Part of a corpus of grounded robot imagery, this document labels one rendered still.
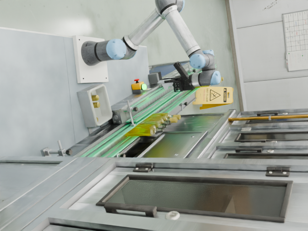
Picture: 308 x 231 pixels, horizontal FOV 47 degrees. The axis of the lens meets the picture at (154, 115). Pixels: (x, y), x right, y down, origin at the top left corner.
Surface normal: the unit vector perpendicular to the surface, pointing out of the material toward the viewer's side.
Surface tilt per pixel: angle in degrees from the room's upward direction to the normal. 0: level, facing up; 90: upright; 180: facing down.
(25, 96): 0
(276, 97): 90
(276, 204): 90
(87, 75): 0
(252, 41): 90
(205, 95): 76
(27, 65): 0
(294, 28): 90
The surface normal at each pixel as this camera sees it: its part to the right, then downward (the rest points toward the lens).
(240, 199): -0.20, -0.94
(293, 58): -0.44, 0.33
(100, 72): 0.87, -0.04
